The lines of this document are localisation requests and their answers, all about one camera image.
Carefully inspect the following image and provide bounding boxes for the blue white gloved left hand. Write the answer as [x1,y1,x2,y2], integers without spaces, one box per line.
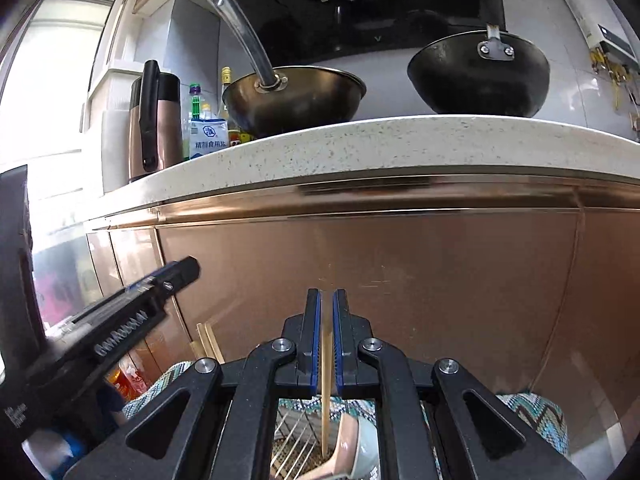
[22,382,126,479]

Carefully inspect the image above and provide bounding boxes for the orange oil bottle on floor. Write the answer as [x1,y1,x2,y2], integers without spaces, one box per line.
[105,356,150,402]

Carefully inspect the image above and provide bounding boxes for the zigzag patterned cloth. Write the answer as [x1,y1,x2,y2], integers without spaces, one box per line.
[122,361,568,479]

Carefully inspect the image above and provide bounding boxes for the copper lower cabinets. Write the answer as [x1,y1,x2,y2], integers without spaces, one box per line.
[84,173,640,480]

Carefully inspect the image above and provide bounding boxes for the white salt bag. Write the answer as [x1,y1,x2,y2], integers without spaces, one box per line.
[189,118,229,159]

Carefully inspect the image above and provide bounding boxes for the copper electric kettle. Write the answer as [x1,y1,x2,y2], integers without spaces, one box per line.
[128,60,183,182]

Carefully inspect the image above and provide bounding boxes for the bronze wok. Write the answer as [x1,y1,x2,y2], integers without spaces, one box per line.
[207,0,367,138]

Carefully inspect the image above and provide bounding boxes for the white storage box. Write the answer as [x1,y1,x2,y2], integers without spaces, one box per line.
[81,60,142,198]

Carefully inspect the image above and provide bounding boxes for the green bottle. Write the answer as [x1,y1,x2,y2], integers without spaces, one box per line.
[189,84,203,120]

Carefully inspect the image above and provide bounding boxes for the yellow cap oil bottle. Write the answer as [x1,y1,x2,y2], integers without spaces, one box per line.
[218,66,232,120]

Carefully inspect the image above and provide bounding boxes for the black wok with lid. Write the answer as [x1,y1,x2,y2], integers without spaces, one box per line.
[407,0,550,118]

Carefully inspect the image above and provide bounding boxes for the black range hood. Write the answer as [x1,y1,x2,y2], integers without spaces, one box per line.
[236,0,506,66]

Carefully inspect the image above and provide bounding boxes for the white gas water heater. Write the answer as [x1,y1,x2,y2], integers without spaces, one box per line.
[564,0,639,70]

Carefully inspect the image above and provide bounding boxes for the wire and plastic utensil holder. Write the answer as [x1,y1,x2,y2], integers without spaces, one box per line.
[269,396,381,480]

